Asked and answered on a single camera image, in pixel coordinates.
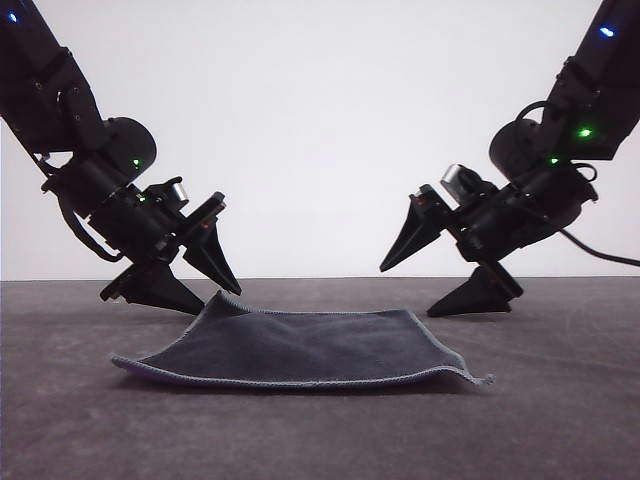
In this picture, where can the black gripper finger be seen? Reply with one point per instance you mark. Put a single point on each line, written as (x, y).
(480, 297)
(162, 290)
(212, 257)
(420, 230)

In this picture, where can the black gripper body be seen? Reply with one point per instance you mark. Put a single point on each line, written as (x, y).
(135, 220)
(525, 210)

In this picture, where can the purple towel with grey hem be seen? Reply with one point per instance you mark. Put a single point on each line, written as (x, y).
(300, 350)

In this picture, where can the grey table cloth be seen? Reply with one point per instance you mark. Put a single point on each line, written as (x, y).
(320, 435)

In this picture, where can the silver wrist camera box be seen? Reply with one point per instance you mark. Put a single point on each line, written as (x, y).
(457, 181)
(178, 191)

